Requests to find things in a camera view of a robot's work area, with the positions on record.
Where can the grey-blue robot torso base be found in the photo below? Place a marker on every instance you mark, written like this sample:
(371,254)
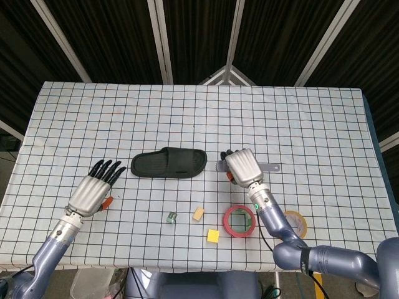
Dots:
(193,286)

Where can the clear plastic bag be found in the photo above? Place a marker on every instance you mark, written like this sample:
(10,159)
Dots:
(90,285)

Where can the white triangular frame foot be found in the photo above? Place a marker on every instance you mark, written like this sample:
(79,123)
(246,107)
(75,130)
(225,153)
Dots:
(229,76)

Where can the dark pleated backdrop curtain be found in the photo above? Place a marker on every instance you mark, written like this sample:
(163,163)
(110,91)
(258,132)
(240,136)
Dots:
(118,37)

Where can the white black-checked tablecloth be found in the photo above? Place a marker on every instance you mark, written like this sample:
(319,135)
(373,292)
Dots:
(187,118)

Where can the red tape roll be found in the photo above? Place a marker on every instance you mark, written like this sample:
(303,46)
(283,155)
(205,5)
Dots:
(227,224)

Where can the grey scrub brush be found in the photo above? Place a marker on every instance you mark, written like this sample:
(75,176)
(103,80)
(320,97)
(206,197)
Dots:
(271,167)

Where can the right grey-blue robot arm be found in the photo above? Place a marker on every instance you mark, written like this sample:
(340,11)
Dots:
(277,224)

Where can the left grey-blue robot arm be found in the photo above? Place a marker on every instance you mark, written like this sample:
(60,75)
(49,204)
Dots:
(53,246)

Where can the black rubber slide sandal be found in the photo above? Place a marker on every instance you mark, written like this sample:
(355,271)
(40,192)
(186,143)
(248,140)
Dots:
(168,163)

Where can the small green box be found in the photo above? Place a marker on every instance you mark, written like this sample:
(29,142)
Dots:
(171,217)

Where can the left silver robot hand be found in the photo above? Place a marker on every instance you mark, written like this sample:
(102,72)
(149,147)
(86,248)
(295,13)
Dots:
(88,194)

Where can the yellow tape roll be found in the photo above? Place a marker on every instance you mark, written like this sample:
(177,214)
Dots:
(303,225)

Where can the white partition frame post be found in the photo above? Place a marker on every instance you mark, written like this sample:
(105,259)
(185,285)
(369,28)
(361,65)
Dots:
(237,31)
(162,40)
(324,43)
(62,40)

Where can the tan rectangular block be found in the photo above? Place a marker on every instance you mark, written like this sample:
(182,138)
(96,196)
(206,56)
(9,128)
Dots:
(199,214)

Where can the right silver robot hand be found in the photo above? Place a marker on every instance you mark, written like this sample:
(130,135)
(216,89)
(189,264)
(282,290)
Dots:
(244,166)

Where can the yellow foam cube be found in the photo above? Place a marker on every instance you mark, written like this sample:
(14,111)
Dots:
(213,236)

